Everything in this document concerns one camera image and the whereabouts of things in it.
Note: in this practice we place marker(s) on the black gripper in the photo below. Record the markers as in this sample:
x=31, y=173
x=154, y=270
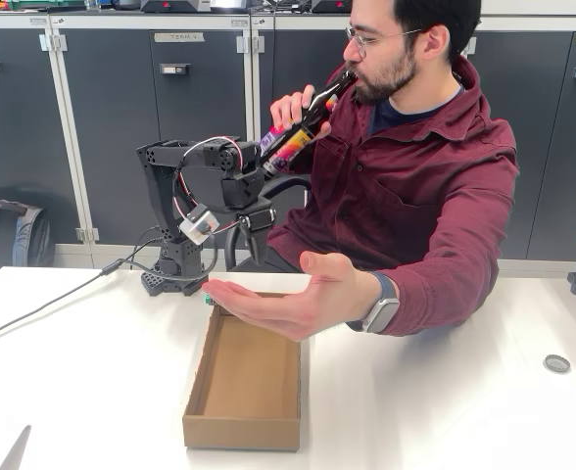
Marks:
x=260, y=218

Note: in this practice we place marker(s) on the green black marker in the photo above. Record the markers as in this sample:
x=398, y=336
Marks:
x=207, y=299

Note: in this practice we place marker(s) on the brown beer bottle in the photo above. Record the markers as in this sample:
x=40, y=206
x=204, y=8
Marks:
x=293, y=139

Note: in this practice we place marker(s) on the person's left forearm maroon sleeve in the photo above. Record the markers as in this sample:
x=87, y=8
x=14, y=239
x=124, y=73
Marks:
x=449, y=289

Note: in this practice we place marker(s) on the person's left hand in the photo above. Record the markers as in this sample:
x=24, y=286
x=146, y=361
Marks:
x=317, y=303

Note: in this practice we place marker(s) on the person's right hand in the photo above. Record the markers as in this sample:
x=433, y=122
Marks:
x=288, y=110

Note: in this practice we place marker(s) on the black office chair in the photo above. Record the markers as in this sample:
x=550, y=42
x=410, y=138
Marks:
x=288, y=183

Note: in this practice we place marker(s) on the open brown cardboard box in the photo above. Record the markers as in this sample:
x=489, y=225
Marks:
x=249, y=382

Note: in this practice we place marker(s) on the grey smartwatch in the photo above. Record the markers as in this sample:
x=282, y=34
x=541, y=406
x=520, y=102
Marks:
x=381, y=308

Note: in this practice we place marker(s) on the man in maroon shirt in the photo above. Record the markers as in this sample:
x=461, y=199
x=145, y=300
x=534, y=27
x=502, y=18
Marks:
x=415, y=171

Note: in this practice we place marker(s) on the grey team label plate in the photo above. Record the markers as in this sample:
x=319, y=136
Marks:
x=179, y=37

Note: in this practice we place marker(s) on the round metal eyeglasses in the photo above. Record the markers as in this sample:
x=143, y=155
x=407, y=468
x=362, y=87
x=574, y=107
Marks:
x=361, y=41

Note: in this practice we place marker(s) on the black grey backpack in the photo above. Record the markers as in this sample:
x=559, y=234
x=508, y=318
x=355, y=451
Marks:
x=9, y=240

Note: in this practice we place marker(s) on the clear drinking glass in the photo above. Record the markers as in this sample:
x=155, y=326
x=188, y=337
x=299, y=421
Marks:
x=93, y=5

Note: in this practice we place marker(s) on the grey flat object corner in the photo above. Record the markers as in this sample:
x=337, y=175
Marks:
x=16, y=450

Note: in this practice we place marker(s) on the silver bottle cap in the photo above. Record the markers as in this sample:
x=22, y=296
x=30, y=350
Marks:
x=556, y=363

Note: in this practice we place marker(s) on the green flat box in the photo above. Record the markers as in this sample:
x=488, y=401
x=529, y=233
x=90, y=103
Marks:
x=43, y=4

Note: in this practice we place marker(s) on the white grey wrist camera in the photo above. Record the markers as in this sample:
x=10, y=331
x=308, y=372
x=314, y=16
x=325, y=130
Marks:
x=199, y=225

